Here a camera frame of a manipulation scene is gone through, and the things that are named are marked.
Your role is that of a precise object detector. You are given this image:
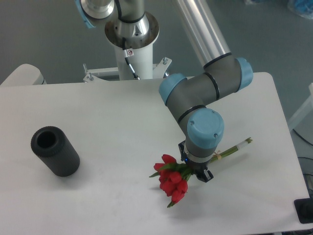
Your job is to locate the black ribbed cylindrical vase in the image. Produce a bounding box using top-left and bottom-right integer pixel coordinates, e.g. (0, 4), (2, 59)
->
(30, 126), (80, 177)

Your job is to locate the white metal base frame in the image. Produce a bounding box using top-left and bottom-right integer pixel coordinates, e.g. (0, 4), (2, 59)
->
(83, 57), (172, 83)

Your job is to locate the black floor cable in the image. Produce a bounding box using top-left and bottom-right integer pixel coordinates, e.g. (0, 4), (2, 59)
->
(292, 127), (313, 194)

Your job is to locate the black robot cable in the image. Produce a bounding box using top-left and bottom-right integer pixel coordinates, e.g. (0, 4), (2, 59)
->
(113, 0), (145, 80)

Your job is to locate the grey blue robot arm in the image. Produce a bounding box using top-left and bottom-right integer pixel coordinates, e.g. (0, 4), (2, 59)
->
(75, 0), (253, 182)

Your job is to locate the blue plastic bag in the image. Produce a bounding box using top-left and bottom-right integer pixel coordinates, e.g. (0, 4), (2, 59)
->
(244, 0), (313, 20)

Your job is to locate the white chair left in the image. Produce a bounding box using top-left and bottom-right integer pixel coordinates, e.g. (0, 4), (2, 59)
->
(0, 64), (47, 87)

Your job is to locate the black device table edge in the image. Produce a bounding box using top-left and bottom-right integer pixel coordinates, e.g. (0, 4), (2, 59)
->
(294, 198), (313, 224)

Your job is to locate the red tulip bouquet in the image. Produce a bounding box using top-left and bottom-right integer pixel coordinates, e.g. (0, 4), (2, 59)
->
(149, 137), (253, 208)

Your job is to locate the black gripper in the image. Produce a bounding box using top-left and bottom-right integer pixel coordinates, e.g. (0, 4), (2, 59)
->
(178, 142), (213, 183)

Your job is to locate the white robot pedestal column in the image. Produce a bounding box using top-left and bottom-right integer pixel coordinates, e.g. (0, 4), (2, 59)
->
(105, 12), (159, 80)

